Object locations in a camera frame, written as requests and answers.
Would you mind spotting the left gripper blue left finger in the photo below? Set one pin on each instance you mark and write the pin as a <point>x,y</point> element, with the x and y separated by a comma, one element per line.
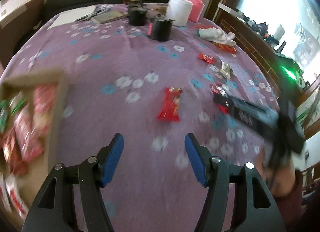
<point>109,157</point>

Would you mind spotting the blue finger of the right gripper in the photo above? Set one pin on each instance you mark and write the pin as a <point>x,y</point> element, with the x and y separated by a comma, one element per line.
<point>250,114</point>

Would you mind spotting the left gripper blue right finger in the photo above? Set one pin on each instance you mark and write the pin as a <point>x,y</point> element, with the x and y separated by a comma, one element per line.
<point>199,157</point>

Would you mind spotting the bright red snack pack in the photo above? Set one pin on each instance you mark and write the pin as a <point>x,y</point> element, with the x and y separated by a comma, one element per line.
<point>169,111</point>
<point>220,98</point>

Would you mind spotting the green white snack pack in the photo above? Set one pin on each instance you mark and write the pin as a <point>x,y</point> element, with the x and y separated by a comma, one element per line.
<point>226,70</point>

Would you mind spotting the pink candy bag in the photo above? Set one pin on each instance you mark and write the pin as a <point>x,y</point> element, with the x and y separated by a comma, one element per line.
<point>43,100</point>
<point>29,143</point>

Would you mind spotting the white red snack sachet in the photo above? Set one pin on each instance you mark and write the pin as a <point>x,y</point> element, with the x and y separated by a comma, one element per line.
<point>15,198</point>
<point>4,195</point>

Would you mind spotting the green candy packet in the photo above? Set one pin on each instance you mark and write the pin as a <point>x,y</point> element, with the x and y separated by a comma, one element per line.
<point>17,103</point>
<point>3,115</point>

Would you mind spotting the small red candy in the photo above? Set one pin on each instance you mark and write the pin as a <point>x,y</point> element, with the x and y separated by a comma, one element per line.
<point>206,58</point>

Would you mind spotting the right hand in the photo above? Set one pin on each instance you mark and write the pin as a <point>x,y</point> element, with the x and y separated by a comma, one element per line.
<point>281,181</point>

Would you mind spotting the wooden side cabinet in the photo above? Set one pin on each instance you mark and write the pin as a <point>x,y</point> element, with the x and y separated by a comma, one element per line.
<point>260,44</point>

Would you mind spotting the purple floral tablecloth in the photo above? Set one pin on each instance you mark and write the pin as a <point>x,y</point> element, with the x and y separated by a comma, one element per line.
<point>117,80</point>

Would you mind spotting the shallow cardboard box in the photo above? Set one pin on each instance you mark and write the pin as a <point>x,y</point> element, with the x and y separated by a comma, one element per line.
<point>32,106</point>

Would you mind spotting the white crumpled cloth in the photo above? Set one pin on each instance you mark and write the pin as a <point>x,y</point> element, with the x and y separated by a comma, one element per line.
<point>217,36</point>

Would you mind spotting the black cylindrical holder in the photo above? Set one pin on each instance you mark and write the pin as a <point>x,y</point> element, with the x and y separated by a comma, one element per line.
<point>160,29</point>
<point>136,13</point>

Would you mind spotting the white plastic jar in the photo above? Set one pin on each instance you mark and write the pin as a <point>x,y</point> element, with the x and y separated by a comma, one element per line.
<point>178,11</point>

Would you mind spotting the pink sleeved bottle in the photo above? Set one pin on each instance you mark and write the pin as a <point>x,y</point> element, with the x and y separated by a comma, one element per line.
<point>198,6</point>

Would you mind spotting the tan notebook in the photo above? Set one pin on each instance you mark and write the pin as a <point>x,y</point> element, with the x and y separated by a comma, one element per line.
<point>108,17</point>

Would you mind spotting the white paper sheet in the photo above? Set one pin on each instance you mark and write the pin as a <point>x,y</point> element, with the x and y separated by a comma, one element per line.
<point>71,16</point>

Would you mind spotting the maroon armchair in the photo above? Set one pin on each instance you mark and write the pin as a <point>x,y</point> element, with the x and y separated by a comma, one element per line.
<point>18,27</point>

